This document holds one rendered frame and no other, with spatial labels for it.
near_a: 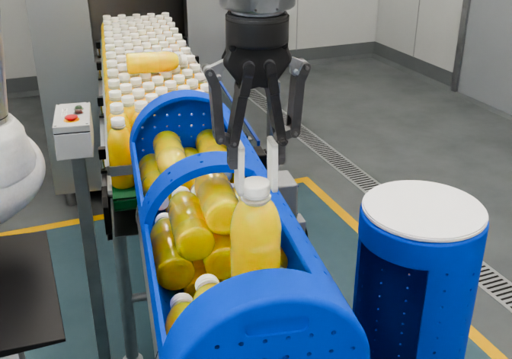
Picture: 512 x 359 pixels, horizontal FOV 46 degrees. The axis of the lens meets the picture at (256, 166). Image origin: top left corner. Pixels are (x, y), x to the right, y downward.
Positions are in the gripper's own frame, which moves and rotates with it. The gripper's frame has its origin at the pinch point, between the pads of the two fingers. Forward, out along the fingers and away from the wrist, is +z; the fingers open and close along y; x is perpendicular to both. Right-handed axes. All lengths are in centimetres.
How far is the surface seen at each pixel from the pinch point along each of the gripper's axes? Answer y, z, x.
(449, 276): 48, 42, 23
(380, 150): 161, 140, 289
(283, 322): 1.1, 16.9, -11.2
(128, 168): -15, 40, 89
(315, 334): 5.3, 19.2, -11.7
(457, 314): 52, 53, 24
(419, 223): 44, 33, 31
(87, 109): -25, 28, 105
